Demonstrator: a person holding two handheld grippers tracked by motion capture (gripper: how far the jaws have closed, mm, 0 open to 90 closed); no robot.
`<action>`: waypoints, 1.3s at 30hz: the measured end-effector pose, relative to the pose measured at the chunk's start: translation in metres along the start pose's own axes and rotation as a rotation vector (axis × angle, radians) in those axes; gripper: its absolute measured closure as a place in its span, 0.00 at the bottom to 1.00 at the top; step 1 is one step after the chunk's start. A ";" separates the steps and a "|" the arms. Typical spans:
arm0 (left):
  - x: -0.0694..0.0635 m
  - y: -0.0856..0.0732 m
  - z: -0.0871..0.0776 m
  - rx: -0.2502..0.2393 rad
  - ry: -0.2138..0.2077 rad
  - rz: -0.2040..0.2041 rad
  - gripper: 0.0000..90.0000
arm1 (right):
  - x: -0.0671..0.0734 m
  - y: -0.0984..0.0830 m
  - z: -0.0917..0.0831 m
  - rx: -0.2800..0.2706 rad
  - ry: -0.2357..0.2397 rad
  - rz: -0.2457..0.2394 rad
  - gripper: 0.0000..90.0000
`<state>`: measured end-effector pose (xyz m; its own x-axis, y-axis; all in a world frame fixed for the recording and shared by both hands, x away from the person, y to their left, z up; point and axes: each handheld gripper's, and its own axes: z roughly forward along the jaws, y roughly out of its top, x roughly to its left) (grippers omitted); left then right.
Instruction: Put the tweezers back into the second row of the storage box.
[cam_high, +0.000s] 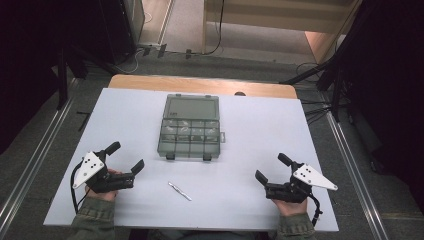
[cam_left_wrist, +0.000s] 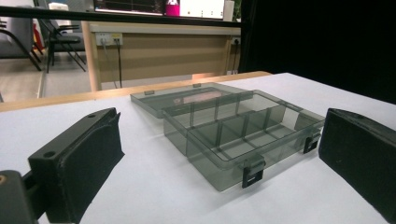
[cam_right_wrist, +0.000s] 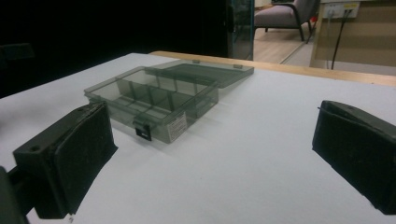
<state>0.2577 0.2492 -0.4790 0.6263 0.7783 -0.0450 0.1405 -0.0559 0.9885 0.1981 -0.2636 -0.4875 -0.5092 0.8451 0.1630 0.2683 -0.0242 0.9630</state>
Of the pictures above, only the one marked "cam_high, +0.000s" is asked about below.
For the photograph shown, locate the person's left hand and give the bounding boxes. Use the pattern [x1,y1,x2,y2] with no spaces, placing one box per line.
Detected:
[84,168,124,203]

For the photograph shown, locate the white floor cable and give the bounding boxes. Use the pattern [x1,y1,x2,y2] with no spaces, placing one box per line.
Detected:
[114,48,143,75]

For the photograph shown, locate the black hanging cable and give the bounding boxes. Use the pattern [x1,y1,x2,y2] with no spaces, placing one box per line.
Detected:
[185,0,226,60]

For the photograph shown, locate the black metal stand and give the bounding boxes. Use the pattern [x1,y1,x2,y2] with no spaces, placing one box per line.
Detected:
[54,43,118,112]
[279,0,368,123]

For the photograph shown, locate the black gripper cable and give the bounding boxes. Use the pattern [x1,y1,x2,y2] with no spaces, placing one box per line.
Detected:
[69,161,90,215]
[307,192,324,228]

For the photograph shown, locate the white board mat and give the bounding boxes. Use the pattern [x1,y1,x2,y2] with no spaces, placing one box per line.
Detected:
[43,87,340,233]

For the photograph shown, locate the person's right hand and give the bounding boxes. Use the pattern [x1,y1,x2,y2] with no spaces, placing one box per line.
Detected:
[271,197,308,218]

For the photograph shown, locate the wooden table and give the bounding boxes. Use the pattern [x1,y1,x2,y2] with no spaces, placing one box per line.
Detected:
[108,74,298,100]

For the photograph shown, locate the light wooden cabinet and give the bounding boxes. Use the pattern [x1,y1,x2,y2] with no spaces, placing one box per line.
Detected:
[201,0,363,65]

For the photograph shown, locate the grey clear compartment organizer box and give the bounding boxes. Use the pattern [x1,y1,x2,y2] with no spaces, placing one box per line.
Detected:
[156,93,227,162]

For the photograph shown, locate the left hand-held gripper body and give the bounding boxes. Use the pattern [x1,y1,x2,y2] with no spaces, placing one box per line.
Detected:
[72,150,136,195]

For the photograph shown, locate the black floor cables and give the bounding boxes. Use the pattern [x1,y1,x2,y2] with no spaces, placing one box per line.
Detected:
[294,61,338,127]

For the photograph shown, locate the dark cabinet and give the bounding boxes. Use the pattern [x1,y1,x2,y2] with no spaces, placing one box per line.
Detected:
[98,0,146,65]

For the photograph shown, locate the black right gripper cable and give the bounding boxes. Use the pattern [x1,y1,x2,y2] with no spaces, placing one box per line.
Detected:
[307,192,324,228]

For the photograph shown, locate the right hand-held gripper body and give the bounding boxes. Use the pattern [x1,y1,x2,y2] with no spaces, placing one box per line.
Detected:
[264,161,339,205]

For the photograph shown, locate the metal floor rail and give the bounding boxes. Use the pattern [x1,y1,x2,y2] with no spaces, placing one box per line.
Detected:
[319,93,391,240]
[0,78,81,231]

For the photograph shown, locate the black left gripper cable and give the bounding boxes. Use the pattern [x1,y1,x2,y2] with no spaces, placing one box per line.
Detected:
[69,161,90,215]

